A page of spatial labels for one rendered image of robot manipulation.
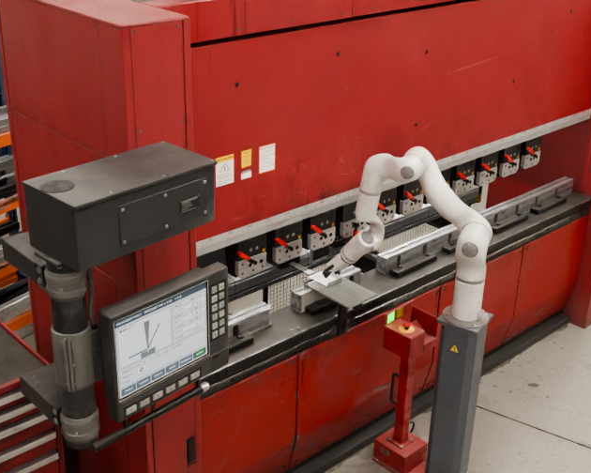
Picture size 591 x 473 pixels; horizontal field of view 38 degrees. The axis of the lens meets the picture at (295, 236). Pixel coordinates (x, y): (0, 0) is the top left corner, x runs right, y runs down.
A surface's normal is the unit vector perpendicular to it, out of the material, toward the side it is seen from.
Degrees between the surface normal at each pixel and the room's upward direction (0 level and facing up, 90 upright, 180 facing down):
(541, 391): 0
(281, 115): 90
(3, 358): 0
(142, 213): 90
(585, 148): 90
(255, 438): 90
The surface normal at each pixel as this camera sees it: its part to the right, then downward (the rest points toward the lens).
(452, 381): -0.55, 0.34
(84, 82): -0.74, 0.27
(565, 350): 0.03, -0.90
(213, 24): 0.67, 0.33
